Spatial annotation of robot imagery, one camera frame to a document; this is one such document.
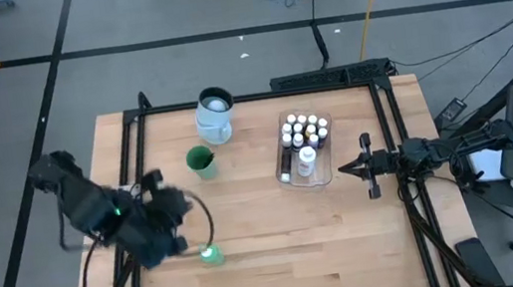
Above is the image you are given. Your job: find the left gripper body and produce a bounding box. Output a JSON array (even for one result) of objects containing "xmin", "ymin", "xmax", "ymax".
[{"xmin": 110, "ymin": 164, "xmax": 202, "ymax": 275}]

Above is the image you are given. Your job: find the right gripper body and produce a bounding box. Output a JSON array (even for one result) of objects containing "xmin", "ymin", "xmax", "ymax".
[{"xmin": 357, "ymin": 129, "xmax": 404, "ymax": 201}]

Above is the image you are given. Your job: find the clear plastic bin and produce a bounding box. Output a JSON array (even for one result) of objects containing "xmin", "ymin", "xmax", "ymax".
[{"xmin": 265, "ymin": 103, "xmax": 343, "ymax": 196}]

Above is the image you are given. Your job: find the large white paint bottle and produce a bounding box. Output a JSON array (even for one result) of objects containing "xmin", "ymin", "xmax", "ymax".
[{"xmin": 293, "ymin": 144, "xmax": 322, "ymax": 180}]

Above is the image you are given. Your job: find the large green paint bottle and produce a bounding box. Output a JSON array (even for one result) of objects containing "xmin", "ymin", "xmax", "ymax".
[{"xmin": 198, "ymin": 241, "xmax": 227, "ymax": 269}]

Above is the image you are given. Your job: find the green plastic cup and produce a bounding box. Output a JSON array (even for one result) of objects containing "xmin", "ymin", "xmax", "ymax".
[{"xmin": 183, "ymin": 143, "xmax": 221, "ymax": 183}]

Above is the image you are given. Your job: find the black power adapter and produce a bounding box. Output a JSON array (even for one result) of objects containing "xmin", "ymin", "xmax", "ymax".
[{"xmin": 430, "ymin": 95, "xmax": 472, "ymax": 129}]

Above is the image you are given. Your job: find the black power strip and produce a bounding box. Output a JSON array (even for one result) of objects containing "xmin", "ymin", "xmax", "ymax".
[{"xmin": 268, "ymin": 55, "xmax": 398, "ymax": 95}]

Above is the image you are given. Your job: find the white printed box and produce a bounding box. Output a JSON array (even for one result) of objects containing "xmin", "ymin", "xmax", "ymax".
[{"xmin": 461, "ymin": 124, "xmax": 512, "ymax": 186}]

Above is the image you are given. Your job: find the white mug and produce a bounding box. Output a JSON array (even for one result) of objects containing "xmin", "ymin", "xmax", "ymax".
[{"xmin": 189, "ymin": 84, "xmax": 241, "ymax": 148}]

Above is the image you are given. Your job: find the black flat tablet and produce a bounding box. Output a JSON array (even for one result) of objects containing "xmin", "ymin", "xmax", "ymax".
[{"xmin": 452, "ymin": 232, "xmax": 508, "ymax": 287}]

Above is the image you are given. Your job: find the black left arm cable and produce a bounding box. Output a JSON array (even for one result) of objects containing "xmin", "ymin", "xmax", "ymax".
[{"xmin": 172, "ymin": 185, "xmax": 220, "ymax": 259}]

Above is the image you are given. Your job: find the black hanging cable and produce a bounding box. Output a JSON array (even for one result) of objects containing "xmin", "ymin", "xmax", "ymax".
[{"xmin": 308, "ymin": 0, "xmax": 334, "ymax": 71}]

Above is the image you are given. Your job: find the yellow hanging cable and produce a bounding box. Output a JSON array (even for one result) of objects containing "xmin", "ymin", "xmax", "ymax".
[{"xmin": 350, "ymin": 0, "xmax": 402, "ymax": 63}]

